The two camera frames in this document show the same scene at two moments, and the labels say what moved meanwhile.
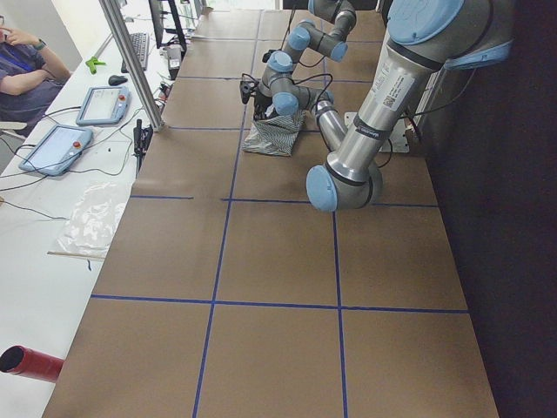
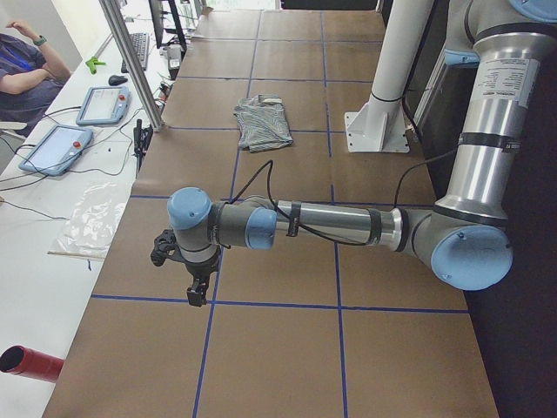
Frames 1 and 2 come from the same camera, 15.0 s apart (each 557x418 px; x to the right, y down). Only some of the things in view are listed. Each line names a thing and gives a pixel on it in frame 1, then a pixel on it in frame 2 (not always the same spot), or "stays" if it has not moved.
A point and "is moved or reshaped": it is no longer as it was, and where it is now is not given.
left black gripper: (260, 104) to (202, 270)
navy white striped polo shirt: (274, 135) is moved or reshaped
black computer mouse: (117, 79) stays
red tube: (28, 362) stays
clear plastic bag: (94, 221) stays
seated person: (30, 77) stays
